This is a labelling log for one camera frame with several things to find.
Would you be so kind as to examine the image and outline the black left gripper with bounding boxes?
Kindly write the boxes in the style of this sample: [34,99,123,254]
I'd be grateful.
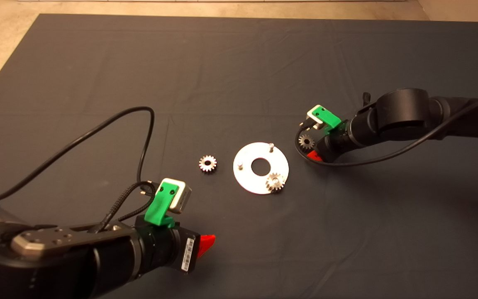
[134,216,216,277]

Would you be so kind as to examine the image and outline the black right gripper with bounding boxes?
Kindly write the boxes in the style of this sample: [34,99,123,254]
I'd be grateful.
[307,120,354,163]

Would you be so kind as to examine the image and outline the small steel planetary gear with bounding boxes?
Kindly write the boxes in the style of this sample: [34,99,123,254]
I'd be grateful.
[298,134,315,151]
[265,173,286,193]
[199,155,217,174]

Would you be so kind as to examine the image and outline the round metal carrier plate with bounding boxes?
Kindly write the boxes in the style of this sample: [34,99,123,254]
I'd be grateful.
[233,142,290,195]

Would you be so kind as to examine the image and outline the dark grey table cloth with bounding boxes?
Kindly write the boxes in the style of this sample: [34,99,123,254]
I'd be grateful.
[0,14,478,299]

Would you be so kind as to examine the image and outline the smooth black right camera cable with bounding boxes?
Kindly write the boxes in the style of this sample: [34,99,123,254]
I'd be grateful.
[295,96,478,167]

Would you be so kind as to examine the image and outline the silver right camera box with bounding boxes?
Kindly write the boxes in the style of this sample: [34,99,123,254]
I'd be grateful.
[305,108,324,130]

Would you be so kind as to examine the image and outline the silver camera box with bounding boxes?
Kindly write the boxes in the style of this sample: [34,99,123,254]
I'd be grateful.
[161,178,193,214]
[305,108,324,130]

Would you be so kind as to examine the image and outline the green right camera mount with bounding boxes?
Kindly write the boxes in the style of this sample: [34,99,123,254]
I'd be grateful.
[310,105,342,136]

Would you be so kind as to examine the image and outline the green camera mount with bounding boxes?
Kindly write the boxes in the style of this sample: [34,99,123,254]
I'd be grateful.
[310,105,342,136]
[144,179,180,228]

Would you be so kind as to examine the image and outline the silver left camera box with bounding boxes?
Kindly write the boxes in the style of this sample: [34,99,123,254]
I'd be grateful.
[161,178,193,214]

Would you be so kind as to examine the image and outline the green left camera mount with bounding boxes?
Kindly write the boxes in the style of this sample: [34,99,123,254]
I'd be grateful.
[144,179,180,228]

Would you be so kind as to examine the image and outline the braided black left arm cable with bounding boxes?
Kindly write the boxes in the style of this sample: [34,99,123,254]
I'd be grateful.
[94,181,156,233]

